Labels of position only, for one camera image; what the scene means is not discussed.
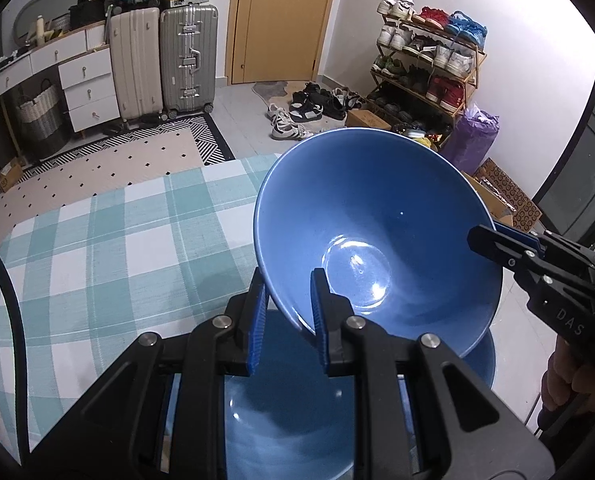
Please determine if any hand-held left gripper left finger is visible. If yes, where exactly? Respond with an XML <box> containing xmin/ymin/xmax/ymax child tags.
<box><xmin>27</xmin><ymin>267</ymin><xmax>270</xmax><ymax>480</ymax></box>

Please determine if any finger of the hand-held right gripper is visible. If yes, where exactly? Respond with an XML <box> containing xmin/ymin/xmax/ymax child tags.
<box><xmin>492</xmin><ymin>222</ymin><xmax>547</xmax><ymax>252</ymax></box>
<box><xmin>467</xmin><ymin>224</ymin><xmax>542</xmax><ymax>274</ymax></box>

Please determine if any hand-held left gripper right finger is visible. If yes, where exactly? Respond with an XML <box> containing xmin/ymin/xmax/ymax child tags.
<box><xmin>310</xmin><ymin>267</ymin><xmax>551</xmax><ymax>480</ymax></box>

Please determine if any blue ceramic bowl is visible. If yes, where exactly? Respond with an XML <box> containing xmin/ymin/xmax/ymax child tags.
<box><xmin>222</xmin><ymin>310</ymin><xmax>497</xmax><ymax>480</ymax></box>
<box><xmin>253</xmin><ymin>128</ymin><xmax>504</xmax><ymax>358</ymax></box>

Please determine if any person's right hand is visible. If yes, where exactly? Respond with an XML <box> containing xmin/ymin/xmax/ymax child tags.
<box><xmin>541</xmin><ymin>342</ymin><xmax>595</xmax><ymax>411</ymax></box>

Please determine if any patterned brown box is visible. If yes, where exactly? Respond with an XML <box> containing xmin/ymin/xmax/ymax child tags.
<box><xmin>472</xmin><ymin>157</ymin><xmax>543</xmax><ymax>233</ymax></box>

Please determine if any black framed glass door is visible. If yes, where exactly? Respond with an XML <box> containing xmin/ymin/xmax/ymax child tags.
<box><xmin>532</xmin><ymin>50</ymin><xmax>595</xmax><ymax>241</ymax></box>

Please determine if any purple bag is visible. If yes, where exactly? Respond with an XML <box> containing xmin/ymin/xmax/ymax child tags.
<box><xmin>440</xmin><ymin>107</ymin><xmax>501</xmax><ymax>176</ymax></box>

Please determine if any wooden shoe rack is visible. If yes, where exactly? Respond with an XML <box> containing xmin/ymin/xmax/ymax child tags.
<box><xmin>367</xmin><ymin>0</ymin><xmax>488</xmax><ymax>133</ymax></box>

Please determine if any teal checked tablecloth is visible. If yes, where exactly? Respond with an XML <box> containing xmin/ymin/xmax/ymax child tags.
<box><xmin>0</xmin><ymin>152</ymin><xmax>298</xmax><ymax>461</ymax></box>

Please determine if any brown cardboard box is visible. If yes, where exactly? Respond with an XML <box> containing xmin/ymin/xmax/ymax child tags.
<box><xmin>345</xmin><ymin>108</ymin><xmax>393</xmax><ymax>133</ymax></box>

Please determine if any white striped sneaker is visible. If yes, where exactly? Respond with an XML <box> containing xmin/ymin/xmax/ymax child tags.
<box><xmin>267</xmin><ymin>104</ymin><xmax>303</xmax><ymax>128</ymax></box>
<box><xmin>271</xmin><ymin>121</ymin><xmax>315</xmax><ymax>141</ymax></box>

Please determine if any group of assorted shoes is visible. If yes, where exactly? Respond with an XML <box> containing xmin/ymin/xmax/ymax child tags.
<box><xmin>370</xmin><ymin>0</ymin><xmax>488</xmax><ymax>126</ymax></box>

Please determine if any black white sneaker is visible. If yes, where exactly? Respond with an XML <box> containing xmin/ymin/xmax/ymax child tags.
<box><xmin>290</xmin><ymin>91</ymin><xmax>324</xmax><ymax>122</ymax></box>
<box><xmin>317</xmin><ymin>87</ymin><xmax>348</xmax><ymax>121</ymax></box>

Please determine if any black white patterned rug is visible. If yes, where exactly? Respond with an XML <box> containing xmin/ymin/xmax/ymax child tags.
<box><xmin>0</xmin><ymin>112</ymin><xmax>235</xmax><ymax>241</ymax></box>

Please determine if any grey door mat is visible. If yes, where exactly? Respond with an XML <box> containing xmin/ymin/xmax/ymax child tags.
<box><xmin>252</xmin><ymin>80</ymin><xmax>303</xmax><ymax>108</ymax></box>

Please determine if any silver hard suitcase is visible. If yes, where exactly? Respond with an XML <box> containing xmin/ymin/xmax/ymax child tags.
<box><xmin>158</xmin><ymin>4</ymin><xmax>219</xmax><ymax>116</ymax></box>

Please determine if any small cardboard box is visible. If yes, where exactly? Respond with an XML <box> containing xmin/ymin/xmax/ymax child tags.
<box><xmin>0</xmin><ymin>157</ymin><xmax>25</xmax><ymax>191</ymax></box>

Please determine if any cream hard suitcase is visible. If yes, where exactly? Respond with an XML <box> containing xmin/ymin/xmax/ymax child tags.
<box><xmin>108</xmin><ymin>6</ymin><xmax>164</xmax><ymax>122</ymax></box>

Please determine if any white dresser with drawers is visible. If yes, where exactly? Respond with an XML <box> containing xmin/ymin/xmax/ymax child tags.
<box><xmin>0</xmin><ymin>24</ymin><xmax>120</xmax><ymax>138</ymax></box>

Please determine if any woven laundry basket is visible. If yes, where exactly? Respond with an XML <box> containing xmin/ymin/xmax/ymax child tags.
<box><xmin>16</xmin><ymin>80</ymin><xmax>65</xmax><ymax>147</ymax></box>

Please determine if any wooden door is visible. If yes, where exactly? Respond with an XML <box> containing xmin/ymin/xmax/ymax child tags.
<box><xmin>226</xmin><ymin>0</ymin><xmax>341</xmax><ymax>86</ymax></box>

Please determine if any black storage box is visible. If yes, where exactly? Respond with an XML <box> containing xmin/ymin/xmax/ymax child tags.
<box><xmin>68</xmin><ymin>0</ymin><xmax>109</xmax><ymax>28</ymax></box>

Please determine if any grey arched mirror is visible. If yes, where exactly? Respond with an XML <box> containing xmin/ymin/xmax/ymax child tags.
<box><xmin>14</xmin><ymin>0</ymin><xmax>85</xmax><ymax>46</ymax></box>

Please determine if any black cable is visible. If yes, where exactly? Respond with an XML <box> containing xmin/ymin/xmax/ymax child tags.
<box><xmin>0</xmin><ymin>225</ymin><xmax>30</xmax><ymax>466</ymax></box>

